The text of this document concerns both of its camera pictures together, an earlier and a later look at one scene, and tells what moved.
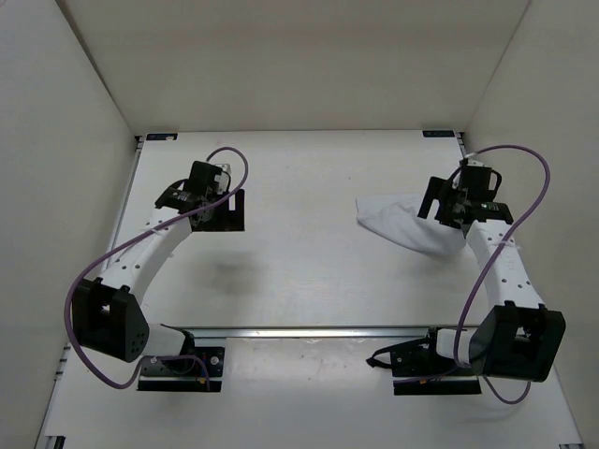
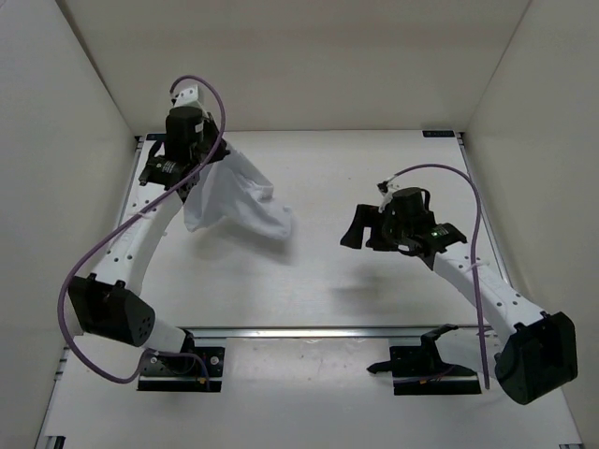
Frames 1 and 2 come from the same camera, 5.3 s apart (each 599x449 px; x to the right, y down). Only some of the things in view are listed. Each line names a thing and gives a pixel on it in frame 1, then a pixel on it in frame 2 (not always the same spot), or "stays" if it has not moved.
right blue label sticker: [439, 134] stays
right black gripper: [438, 190] -> [366, 217]
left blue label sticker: [169, 137] stays
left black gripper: [230, 219] -> [221, 151]
